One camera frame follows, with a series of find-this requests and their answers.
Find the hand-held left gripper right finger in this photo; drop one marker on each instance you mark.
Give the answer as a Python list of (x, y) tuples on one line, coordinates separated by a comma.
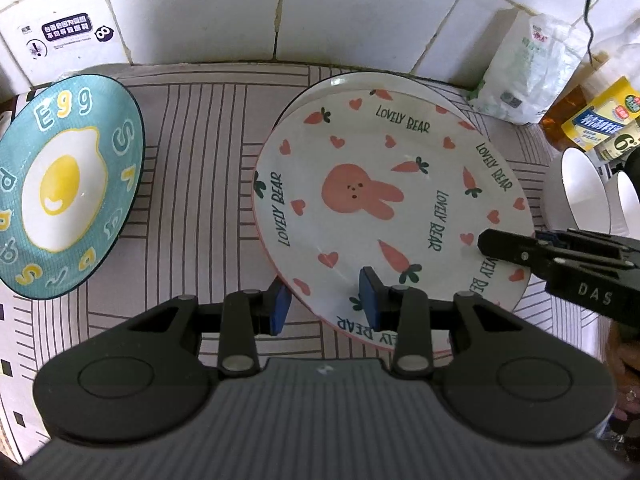
[(369, 300)]

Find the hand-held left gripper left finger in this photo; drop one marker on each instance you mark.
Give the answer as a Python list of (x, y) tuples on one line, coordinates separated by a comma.
[(280, 312)]

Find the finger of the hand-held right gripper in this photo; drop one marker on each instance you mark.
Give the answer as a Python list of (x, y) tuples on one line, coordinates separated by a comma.
[(585, 242), (505, 247)]

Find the white bowl with dark rim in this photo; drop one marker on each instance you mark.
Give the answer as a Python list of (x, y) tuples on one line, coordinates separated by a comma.
[(627, 205), (575, 195)]

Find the white rabbit print plate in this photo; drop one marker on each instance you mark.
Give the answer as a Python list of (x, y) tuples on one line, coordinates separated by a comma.
[(380, 195)]

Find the blue egg print plate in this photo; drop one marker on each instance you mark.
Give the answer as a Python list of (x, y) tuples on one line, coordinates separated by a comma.
[(65, 180)]

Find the cooking oil bottle yellow label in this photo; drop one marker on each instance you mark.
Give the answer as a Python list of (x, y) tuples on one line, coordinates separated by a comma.
[(600, 120)]

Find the striped white tablecloth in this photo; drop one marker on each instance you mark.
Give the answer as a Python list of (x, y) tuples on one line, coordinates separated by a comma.
[(200, 170)]

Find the white plastic bag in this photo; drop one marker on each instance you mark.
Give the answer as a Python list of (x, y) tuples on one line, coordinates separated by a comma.
[(530, 70)]

